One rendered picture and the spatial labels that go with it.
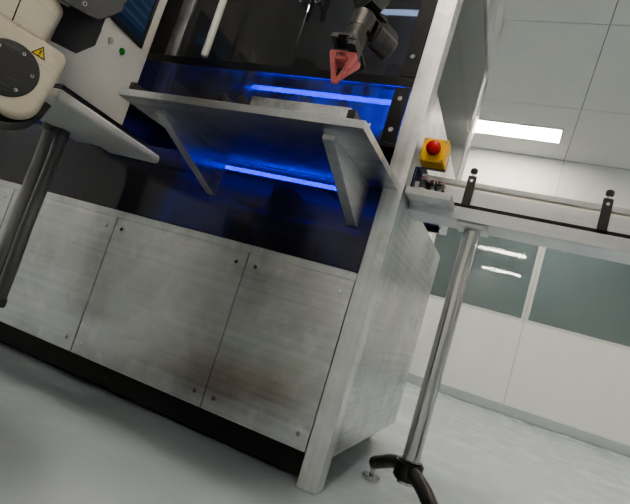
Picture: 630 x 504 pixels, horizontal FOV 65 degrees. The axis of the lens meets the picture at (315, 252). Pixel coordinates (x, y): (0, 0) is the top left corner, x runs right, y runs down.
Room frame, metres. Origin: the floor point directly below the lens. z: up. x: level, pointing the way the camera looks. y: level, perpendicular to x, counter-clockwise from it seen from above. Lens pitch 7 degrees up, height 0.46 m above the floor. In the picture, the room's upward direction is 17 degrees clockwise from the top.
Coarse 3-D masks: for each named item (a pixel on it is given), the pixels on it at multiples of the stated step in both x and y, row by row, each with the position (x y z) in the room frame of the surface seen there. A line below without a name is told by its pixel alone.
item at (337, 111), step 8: (256, 104) 1.14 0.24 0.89; (264, 104) 1.13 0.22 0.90; (272, 104) 1.12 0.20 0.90; (280, 104) 1.11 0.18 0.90; (288, 104) 1.10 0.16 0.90; (296, 104) 1.10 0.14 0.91; (304, 104) 1.09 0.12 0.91; (312, 104) 1.08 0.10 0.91; (320, 104) 1.07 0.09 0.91; (312, 112) 1.08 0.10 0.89; (320, 112) 1.07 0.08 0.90; (328, 112) 1.06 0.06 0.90; (336, 112) 1.05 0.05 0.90; (344, 112) 1.05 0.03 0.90
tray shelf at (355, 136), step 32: (128, 96) 1.26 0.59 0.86; (160, 96) 1.21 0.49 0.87; (192, 128) 1.37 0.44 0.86; (224, 128) 1.28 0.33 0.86; (256, 128) 1.20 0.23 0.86; (288, 128) 1.13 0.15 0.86; (320, 128) 1.07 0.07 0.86; (352, 128) 1.01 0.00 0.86; (256, 160) 1.50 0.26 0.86; (288, 160) 1.40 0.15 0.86; (320, 160) 1.31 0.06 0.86; (352, 160) 1.22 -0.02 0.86; (384, 160) 1.18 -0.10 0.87
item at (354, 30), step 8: (352, 24) 1.07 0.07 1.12; (360, 24) 1.07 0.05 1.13; (336, 32) 1.05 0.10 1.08; (344, 32) 1.08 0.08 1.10; (352, 32) 1.07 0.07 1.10; (360, 32) 1.07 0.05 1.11; (336, 40) 1.06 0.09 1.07; (344, 40) 1.06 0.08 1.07; (360, 40) 1.07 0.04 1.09; (344, 48) 1.08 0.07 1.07
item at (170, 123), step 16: (160, 112) 1.28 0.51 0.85; (176, 128) 1.34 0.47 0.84; (176, 144) 1.39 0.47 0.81; (192, 144) 1.42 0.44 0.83; (208, 144) 1.48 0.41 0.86; (192, 160) 1.44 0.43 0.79; (208, 160) 1.50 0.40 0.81; (224, 160) 1.58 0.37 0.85; (208, 176) 1.53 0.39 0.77; (208, 192) 1.58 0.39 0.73
